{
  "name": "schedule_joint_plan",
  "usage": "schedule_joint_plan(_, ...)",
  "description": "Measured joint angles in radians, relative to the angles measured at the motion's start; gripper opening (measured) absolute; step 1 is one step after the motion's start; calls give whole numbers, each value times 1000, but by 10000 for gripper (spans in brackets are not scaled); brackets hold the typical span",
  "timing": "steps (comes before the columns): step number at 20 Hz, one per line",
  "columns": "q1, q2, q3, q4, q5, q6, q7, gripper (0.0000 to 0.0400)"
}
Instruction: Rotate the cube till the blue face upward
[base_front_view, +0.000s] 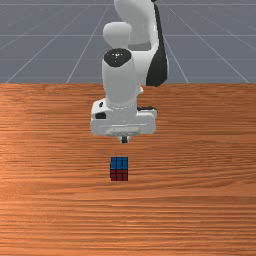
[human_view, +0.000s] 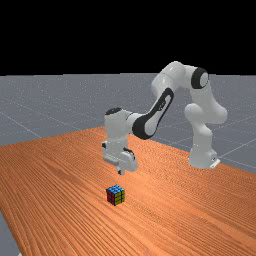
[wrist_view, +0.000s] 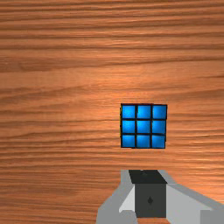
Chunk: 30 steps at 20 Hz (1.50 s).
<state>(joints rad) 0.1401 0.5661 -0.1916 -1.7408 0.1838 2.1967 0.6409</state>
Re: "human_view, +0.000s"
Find many-coloured puzzle cube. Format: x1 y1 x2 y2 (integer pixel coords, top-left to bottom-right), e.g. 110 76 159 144
105 184 126 207

